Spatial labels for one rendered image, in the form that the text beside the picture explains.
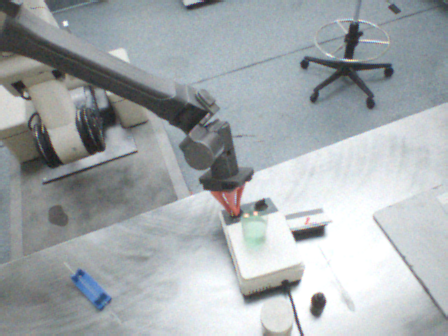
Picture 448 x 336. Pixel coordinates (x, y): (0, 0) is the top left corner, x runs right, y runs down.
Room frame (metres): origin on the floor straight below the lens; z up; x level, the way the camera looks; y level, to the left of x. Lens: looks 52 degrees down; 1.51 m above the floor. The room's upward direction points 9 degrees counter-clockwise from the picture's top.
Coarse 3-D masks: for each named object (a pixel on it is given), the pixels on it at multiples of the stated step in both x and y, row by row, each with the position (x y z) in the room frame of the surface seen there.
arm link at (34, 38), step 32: (0, 0) 0.52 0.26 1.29; (0, 32) 0.53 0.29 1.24; (32, 32) 0.52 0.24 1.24; (64, 32) 0.56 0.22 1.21; (64, 64) 0.52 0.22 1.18; (96, 64) 0.53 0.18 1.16; (128, 64) 0.57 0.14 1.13; (128, 96) 0.52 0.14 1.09; (160, 96) 0.53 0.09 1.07; (192, 96) 0.55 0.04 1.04; (192, 128) 0.53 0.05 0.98
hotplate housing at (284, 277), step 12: (276, 204) 0.44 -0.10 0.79; (228, 240) 0.36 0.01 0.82; (300, 264) 0.28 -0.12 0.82; (240, 276) 0.28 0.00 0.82; (264, 276) 0.27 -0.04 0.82; (276, 276) 0.27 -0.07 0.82; (288, 276) 0.27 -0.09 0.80; (300, 276) 0.27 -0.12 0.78; (240, 288) 0.27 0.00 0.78; (252, 288) 0.26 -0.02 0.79; (264, 288) 0.26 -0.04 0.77; (288, 288) 0.25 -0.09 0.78
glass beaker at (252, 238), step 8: (248, 208) 0.37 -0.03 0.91; (256, 208) 0.37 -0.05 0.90; (264, 208) 0.36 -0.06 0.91; (240, 216) 0.35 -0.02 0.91; (248, 216) 0.37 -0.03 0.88; (264, 216) 0.36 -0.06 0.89; (248, 232) 0.33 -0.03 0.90; (256, 232) 0.32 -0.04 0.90; (264, 232) 0.33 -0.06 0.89; (248, 240) 0.33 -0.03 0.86; (256, 240) 0.32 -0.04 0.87; (264, 240) 0.33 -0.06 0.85
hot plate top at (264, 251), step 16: (240, 224) 0.38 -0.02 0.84; (272, 224) 0.37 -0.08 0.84; (240, 240) 0.34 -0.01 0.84; (272, 240) 0.33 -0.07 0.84; (288, 240) 0.33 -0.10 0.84; (240, 256) 0.31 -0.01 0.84; (256, 256) 0.30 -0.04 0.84; (272, 256) 0.30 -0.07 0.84; (288, 256) 0.29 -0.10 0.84; (240, 272) 0.28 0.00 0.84; (256, 272) 0.27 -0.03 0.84; (272, 272) 0.27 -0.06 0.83
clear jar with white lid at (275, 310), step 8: (264, 304) 0.21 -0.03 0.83; (272, 304) 0.21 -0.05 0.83; (280, 304) 0.21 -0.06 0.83; (288, 304) 0.21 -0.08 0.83; (264, 312) 0.20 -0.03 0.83; (272, 312) 0.20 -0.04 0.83; (280, 312) 0.20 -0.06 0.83; (288, 312) 0.19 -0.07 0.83; (264, 320) 0.19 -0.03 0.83; (272, 320) 0.18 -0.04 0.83; (280, 320) 0.18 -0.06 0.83; (288, 320) 0.18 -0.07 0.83; (264, 328) 0.18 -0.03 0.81; (272, 328) 0.17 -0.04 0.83; (280, 328) 0.17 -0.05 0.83; (288, 328) 0.17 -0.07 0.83
